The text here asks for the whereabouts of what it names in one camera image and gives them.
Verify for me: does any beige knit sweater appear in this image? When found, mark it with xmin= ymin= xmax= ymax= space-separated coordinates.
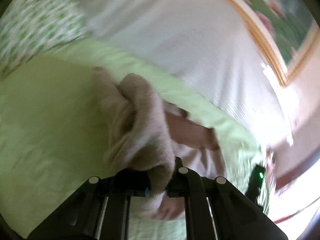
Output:
xmin=92 ymin=67 xmax=226 ymax=220

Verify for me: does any green white patterned pillow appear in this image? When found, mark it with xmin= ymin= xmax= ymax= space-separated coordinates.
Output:
xmin=1 ymin=0 xmax=87 ymax=79

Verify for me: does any light green bed sheet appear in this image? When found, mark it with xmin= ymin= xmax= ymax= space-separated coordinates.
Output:
xmin=1 ymin=38 xmax=265 ymax=237

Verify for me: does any gold framed wall picture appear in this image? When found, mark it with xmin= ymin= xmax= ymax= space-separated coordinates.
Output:
xmin=226 ymin=0 xmax=319 ymax=87

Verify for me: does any white striped duvet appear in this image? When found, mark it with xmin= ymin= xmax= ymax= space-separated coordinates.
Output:
xmin=80 ymin=0 xmax=291 ymax=144

